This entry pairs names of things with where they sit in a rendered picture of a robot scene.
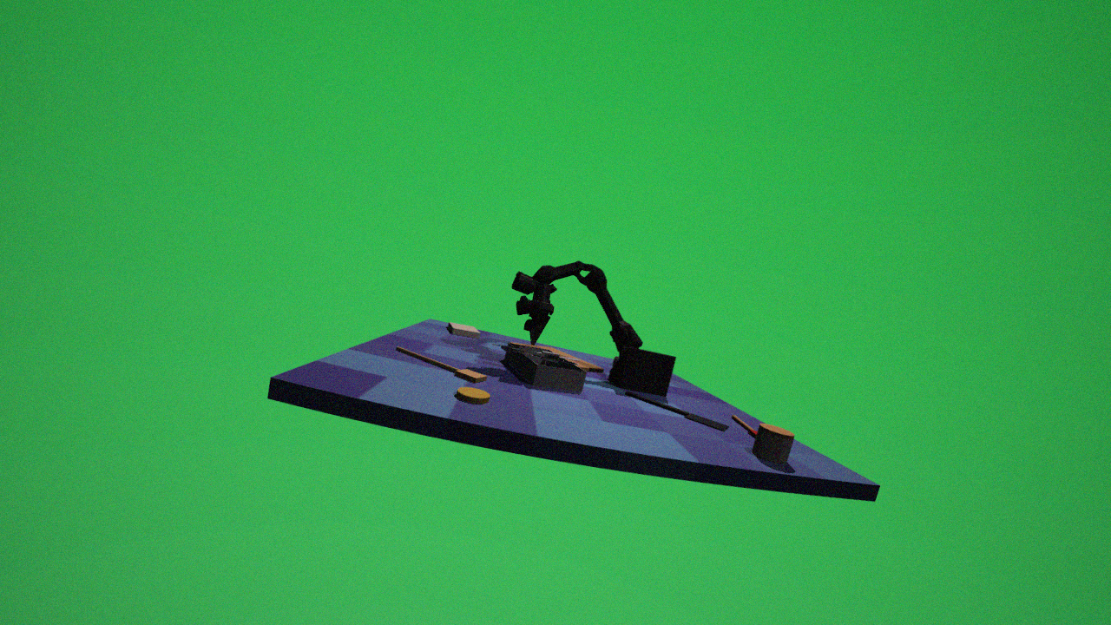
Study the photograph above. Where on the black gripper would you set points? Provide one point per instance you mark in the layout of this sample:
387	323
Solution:
540	317

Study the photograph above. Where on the wooden board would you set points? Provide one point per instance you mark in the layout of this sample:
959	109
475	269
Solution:
587	367

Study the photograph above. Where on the orange cylinder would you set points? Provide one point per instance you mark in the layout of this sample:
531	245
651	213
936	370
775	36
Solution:
773	443

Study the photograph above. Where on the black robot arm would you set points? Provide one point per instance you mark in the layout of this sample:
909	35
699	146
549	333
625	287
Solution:
622	332

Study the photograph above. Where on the tan flat disc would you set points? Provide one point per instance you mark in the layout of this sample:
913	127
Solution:
473	395

